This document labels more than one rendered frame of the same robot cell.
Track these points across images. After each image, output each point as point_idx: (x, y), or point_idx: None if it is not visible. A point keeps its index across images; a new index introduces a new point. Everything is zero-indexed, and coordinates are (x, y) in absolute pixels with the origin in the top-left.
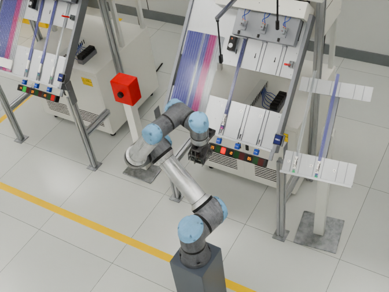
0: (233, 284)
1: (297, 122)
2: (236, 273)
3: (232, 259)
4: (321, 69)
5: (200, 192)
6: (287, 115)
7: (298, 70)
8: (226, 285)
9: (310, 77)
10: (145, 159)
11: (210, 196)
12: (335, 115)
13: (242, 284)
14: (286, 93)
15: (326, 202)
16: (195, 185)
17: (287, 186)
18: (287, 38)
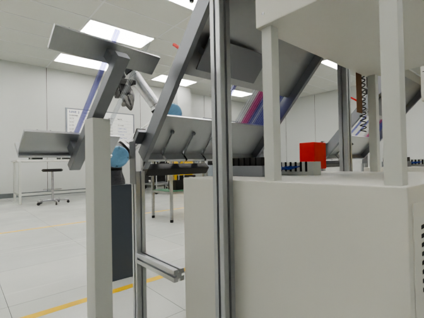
0: (120, 289)
1: (197, 177)
2: (129, 293)
3: (147, 294)
4: (217, 81)
5: (127, 138)
6: (157, 116)
7: (176, 57)
8: (123, 286)
9: (148, 53)
10: (152, 108)
11: (121, 142)
12: (97, 93)
13: (113, 294)
14: (258, 158)
15: (87, 276)
16: (133, 134)
17: (154, 257)
18: None
